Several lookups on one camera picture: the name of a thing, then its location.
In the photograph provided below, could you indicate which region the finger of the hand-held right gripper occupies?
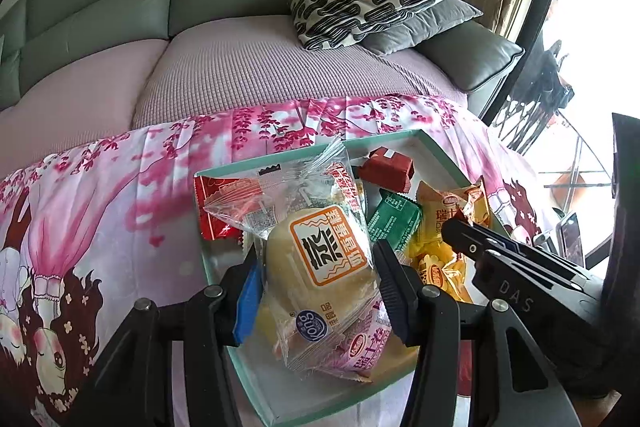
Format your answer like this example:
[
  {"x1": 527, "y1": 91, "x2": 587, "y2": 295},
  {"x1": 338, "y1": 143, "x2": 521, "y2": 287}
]
[{"x1": 441, "y1": 218, "x2": 595, "y2": 291}]

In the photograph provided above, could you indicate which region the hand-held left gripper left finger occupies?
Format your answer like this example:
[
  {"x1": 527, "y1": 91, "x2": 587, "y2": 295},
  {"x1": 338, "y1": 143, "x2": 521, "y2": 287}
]
[{"x1": 82, "y1": 252, "x2": 266, "y2": 427}]

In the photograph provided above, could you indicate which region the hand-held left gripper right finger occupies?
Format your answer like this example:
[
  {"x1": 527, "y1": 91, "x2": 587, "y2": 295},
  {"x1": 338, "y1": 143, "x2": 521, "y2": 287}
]
[{"x1": 374, "y1": 239, "x2": 583, "y2": 427}]

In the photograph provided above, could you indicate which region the yellow snack packet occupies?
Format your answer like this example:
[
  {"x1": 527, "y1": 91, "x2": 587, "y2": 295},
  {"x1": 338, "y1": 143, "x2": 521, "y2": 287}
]
[{"x1": 404, "y1": 234, "x2": 471, "y2": 303}]

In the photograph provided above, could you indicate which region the orange swiss roll packet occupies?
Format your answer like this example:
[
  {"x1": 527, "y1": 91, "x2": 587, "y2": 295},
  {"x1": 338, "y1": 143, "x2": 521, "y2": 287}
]
[{"x1": 415, "y1": 177, "x2": 492, "y2": 240}]

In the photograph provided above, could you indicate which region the pink swiss roll packet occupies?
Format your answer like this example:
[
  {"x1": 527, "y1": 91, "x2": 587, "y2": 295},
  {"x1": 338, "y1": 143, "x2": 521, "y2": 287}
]
[{"x1": 320, "y1": 297, "x2": 393, "y2": 380}]

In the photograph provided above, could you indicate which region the green snack packet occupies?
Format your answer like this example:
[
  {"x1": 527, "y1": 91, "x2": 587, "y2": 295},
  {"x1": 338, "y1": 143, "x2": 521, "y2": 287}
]
[{"x1": 366, "y1": 188, "x2": 423, "y2": 254}]

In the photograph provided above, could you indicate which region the clear steamed cake packet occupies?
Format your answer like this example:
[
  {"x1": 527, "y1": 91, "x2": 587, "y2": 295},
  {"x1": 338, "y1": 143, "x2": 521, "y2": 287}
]
[{"x1": 202, "y1": 137, "x2": 383, "y2": 373}]

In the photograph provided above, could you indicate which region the teal shallow box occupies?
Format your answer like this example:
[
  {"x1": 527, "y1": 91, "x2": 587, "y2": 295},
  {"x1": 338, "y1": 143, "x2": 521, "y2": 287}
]
[{"x1": 194, "y1": 129, "x2": 506, "y2": 425}]

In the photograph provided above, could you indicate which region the orange-red packet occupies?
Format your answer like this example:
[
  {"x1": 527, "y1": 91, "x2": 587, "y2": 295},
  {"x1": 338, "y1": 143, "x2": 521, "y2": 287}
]
[{"x1": 194, "y1": 174, "x2": 261, "y2": 242}]

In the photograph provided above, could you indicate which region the red snack packet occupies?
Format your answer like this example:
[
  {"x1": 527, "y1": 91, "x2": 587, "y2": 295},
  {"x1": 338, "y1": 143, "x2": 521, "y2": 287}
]
[{"x1": 357, "y1": 147, "x2": 417, "y2": 194}]

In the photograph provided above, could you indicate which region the black metal chair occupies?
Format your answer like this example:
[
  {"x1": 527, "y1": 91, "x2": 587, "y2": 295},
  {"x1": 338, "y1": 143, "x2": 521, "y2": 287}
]
[{"x1": 492, "y1": 39, "x2": 576, "y2": 155}]

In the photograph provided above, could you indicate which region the pink printed blanket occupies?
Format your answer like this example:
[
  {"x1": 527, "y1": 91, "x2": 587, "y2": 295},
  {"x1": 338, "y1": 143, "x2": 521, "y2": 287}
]
[{"x1": 0, "y1": 93, "x2": 561, "y2": 427}]

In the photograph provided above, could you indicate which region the grey pillow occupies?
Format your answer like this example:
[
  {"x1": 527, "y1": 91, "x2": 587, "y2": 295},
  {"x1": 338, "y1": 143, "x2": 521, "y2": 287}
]
[{"x1": 362, "y1": 0, "x2": 483, "y2": 56}]

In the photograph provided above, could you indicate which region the pink sofa cover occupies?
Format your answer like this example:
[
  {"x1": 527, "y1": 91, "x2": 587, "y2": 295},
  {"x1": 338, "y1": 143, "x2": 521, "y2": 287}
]
[{"x1": 0, "y1": 14, "x2": 468, "y2": 168}]

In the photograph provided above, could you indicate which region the dark door frame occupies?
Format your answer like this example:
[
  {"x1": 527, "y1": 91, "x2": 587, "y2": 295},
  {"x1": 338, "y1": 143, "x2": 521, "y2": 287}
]
[{"x1": 472, "y1": 0, "x2": 571, "y2": 122}]

